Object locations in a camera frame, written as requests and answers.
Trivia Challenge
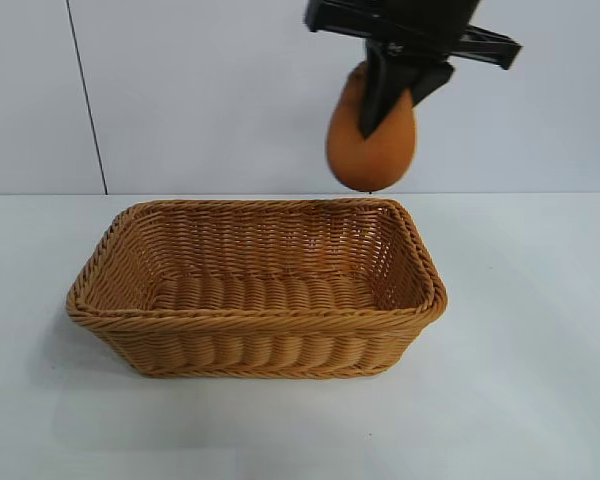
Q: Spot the tan woven wicker basket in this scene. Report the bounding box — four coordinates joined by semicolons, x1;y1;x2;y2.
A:
65;198;450;379

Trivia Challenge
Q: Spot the orange fruit with stem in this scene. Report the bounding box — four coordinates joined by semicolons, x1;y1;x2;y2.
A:
326;59;418;192

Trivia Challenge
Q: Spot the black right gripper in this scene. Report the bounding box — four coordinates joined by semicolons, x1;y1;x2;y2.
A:
303;0;524;140

